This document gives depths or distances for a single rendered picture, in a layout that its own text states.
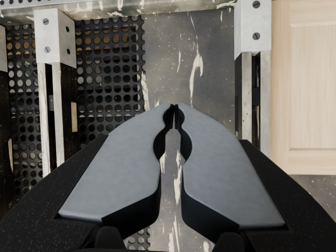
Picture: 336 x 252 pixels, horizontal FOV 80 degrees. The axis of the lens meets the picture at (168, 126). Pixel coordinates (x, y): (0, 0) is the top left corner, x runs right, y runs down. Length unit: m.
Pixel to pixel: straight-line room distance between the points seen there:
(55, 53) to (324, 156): 0.68
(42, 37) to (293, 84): 0.60
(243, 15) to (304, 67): 0.19
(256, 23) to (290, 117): 0.23
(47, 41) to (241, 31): 0.44
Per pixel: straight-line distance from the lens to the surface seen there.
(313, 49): 0.60
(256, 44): 0.50
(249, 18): 0.51
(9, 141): 0.73
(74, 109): 0.60
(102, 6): 0.58
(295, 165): 0.57
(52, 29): 0.59
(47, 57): 0.58
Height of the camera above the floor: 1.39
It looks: 30 degrees down
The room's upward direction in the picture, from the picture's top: 177 degrees counter-clockwise
